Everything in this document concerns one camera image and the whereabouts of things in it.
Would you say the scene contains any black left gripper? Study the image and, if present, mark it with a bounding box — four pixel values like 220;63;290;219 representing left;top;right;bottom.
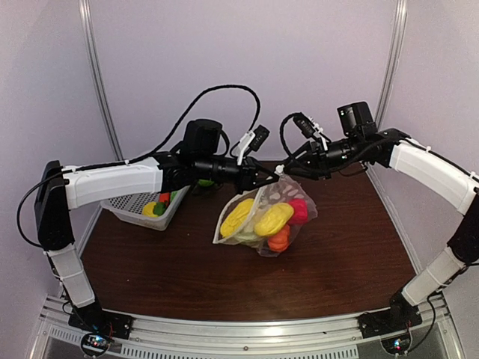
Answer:
195;153;279;194

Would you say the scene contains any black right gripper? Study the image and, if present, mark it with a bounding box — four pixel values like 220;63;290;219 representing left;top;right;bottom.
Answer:
284;134;362;180

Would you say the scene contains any clear dotted zip top bag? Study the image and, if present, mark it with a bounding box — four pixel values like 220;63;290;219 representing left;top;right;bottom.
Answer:
213;165;317;257

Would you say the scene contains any red toy bell pepper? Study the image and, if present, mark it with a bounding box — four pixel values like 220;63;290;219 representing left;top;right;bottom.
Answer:
287;198;308;225

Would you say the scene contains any yellow toy corn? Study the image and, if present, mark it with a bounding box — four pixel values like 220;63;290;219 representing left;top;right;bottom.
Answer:
220;198;254;237

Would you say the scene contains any green toy apple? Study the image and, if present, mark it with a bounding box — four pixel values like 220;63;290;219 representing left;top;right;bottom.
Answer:
198;179;215;188

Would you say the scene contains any orange toy pumpkin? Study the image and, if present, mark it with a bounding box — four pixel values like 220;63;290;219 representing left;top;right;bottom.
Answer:
267;224;290;253

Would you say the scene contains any yellow toy banana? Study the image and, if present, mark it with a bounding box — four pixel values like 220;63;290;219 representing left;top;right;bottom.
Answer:
254;203;293;237

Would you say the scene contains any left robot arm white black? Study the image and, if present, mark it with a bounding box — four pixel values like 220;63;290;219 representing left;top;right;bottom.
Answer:
34;119;278;332

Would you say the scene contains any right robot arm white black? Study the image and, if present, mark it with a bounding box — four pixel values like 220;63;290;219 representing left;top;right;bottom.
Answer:
279;102;478;331

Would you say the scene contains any orange toy carrot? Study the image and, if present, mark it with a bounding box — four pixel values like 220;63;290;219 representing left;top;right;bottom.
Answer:
159;192;171;203

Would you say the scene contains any yellow toy lemon green leaf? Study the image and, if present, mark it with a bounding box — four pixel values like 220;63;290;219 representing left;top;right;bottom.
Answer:
142;202;166;218

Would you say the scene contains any white perforated plastic basket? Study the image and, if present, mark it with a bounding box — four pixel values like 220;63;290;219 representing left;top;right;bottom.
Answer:
100;186;189;231

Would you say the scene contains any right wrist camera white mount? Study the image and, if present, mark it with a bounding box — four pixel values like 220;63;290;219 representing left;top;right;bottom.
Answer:
293;114;331;150

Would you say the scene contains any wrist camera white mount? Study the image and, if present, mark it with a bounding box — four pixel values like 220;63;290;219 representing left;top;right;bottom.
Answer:
293;114;331;150
235;125;270;165

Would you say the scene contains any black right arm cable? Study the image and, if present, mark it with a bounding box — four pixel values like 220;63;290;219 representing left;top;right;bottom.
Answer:
278;111;479;337

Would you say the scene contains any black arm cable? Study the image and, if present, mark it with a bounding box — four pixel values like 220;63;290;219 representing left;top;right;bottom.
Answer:
278;111;479;337
16;85;261;248

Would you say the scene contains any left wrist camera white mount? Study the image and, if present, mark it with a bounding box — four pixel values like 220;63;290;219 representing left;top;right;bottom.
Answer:
235;125;270;165

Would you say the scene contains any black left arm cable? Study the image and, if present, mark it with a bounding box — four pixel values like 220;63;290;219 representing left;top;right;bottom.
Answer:
16;85;261;248

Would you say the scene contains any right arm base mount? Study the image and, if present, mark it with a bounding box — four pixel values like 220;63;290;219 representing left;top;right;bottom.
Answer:
357;309;422;356

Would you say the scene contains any right aluminium corner post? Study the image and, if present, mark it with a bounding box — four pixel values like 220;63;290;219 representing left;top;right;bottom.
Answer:
376;0;408;128

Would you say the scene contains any aluminium corner post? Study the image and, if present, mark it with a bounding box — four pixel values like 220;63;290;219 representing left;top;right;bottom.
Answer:
376;0;408;128
78;0;123;160

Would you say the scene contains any aluminium front rail frame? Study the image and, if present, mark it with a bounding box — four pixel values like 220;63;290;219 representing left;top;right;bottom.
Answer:
29;291;465;359

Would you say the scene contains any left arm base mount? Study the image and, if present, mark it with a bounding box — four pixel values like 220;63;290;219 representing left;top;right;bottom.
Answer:
68;311;133;358

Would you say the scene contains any left aluminium corner post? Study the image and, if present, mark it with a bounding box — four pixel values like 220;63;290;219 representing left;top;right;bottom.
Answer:
78;0;123;160

